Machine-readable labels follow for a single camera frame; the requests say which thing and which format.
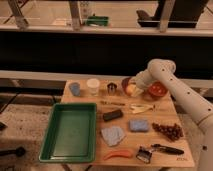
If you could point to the brown stick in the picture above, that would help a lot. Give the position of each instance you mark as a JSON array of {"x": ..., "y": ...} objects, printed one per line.
[{"x": 112, "y": 103}]

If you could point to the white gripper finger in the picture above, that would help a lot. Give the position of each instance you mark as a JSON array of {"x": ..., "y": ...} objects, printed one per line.
[{"x": 136, "y": 92}]

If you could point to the purple eggplant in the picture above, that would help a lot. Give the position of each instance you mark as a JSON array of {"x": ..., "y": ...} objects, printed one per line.
[{"x": 125, "y": 83}]

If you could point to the green plastic tray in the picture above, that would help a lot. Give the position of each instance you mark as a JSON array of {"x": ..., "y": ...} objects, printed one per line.
[{"x": 70, "y": 136}]

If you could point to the black chair in background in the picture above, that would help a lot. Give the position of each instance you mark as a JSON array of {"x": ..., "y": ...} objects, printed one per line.
[{"x": 185, "y": 14}]

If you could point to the red bowl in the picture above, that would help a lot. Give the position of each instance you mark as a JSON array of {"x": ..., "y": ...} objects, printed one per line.
[{"x": 157, "y": 90}]

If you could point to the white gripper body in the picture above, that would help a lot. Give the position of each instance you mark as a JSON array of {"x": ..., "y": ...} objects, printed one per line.
[{"x": 143, "y": 79}]

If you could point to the bunch of red grapes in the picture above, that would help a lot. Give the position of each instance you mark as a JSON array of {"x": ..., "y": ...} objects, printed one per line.
[{"x": 172, "y": 132}]

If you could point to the blue folded cloth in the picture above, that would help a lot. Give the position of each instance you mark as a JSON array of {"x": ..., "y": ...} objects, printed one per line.
[{"x": 113, "y": 135}]

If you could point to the black rectangular block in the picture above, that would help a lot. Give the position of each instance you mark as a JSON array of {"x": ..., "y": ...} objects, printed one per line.
[{"x": 112, "y": 115}]

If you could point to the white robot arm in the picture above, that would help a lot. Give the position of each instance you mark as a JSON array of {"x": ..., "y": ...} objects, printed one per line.
[{"x": 200, "y": 110}]

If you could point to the blue cup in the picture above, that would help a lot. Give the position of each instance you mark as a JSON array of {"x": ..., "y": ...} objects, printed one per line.
[{"x": 74, "y": 88}]

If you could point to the small metal cup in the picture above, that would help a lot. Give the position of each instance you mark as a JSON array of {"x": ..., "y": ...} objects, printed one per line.
[{"x": 111, "y": 88}]

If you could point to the orange chili pepper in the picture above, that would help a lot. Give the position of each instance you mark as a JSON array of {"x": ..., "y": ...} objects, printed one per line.
[{"x": 118, "y": 153}]

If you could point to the black handled peeler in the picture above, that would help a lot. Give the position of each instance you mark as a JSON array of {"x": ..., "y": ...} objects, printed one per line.
[{"x": 145, "y": 154}]

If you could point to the white plastic cup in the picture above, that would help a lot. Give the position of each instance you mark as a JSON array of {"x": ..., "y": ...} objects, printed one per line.
[{"x": 93, "y": 86}]

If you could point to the red yellow apple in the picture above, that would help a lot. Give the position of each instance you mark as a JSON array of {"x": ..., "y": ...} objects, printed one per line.
[{"x": 130, "y": 89}]

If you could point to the green box in background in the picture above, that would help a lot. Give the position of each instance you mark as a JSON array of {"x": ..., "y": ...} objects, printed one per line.
[{"x": 97, "y": 20}]

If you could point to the blue sponge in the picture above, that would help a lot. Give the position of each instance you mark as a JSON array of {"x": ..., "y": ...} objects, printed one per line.
[{"x": 138, "y": 125}]

